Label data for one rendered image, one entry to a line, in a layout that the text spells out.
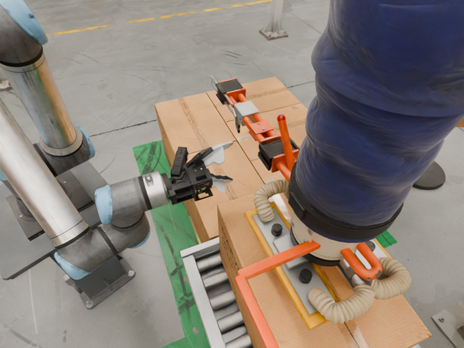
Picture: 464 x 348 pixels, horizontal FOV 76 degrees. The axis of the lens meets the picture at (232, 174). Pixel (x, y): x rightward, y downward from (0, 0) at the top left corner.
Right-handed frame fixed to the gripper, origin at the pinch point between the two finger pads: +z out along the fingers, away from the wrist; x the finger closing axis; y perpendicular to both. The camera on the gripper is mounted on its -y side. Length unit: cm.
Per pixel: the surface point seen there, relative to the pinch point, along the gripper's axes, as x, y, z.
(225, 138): -67, -80, 30
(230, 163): -67, -58, 25
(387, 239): -121, 2, 115
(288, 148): 5.6, 6.6, 13.3
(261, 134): 0.2, -6.6, 12.4
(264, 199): -5.7, 12.2, 4.5
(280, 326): -26.2, 38.4, -2.3
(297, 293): -10.7, 36.5, 1.0
